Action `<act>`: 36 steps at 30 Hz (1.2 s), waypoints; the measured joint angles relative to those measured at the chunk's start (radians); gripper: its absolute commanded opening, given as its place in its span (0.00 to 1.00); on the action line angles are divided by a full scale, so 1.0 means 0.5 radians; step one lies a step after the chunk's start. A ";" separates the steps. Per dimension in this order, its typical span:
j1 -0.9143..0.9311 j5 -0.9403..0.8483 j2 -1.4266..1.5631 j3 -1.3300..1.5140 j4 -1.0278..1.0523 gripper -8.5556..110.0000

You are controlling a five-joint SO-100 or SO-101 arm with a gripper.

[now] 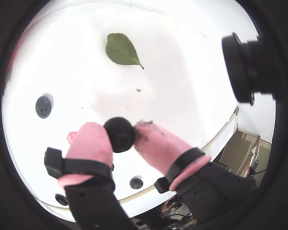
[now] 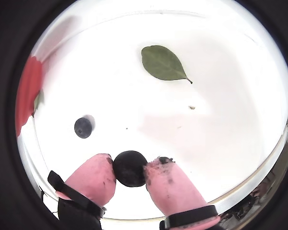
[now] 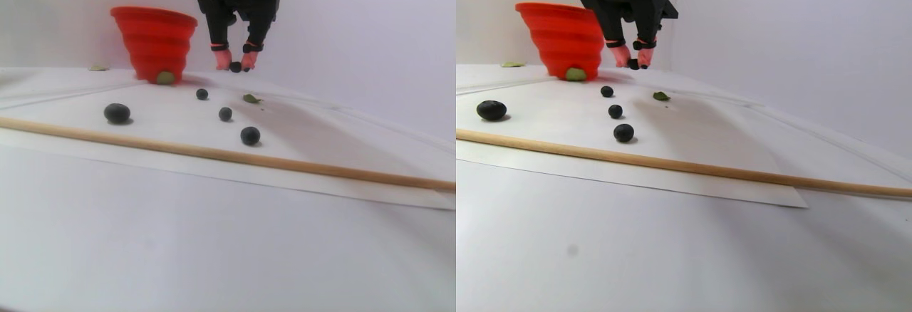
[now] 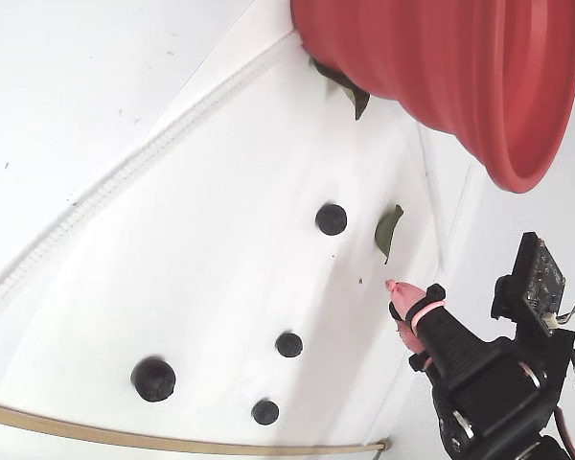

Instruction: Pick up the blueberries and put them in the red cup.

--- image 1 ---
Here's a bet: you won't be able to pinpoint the red collapsible silicone cup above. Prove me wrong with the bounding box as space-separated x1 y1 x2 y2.
8 33 24 72

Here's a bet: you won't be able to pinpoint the large dark blueberry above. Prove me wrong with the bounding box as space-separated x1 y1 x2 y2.
55 194 69 207

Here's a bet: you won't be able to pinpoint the white paper sheet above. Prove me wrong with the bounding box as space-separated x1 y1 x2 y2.
1 2 240 216

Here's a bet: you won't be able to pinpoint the green leaf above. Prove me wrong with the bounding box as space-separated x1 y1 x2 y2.
106 33 144 70

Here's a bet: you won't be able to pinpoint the black camera lens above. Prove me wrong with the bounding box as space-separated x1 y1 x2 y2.
221 32 283 106

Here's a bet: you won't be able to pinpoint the tangled black cables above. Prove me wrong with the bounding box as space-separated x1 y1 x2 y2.
132 196 197 230

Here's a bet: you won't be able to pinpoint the pink covered gripper finger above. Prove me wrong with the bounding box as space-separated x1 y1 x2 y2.
43 122 133 230
133 121 257 230

